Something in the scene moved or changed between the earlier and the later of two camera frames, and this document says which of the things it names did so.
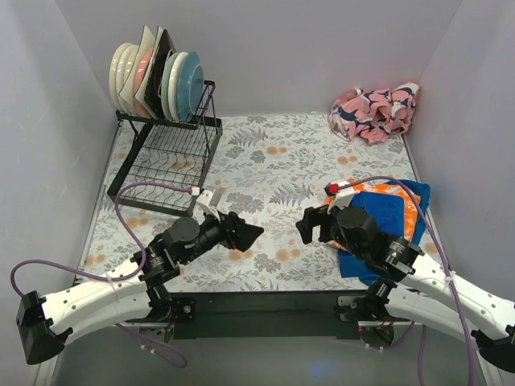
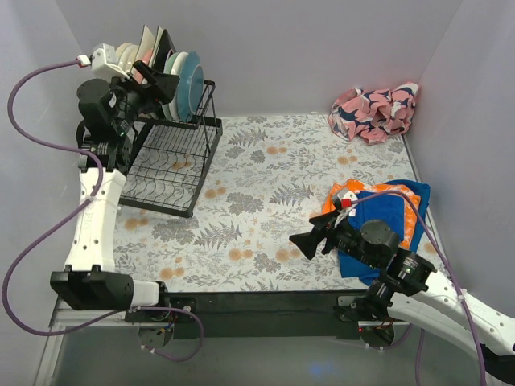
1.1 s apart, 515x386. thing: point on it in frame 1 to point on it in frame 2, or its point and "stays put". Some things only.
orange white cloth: (409, 209) stays put
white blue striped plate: (173, 77) stays put
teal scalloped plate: (191, 86) stays put
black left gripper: (233, 230) to (142, 88)
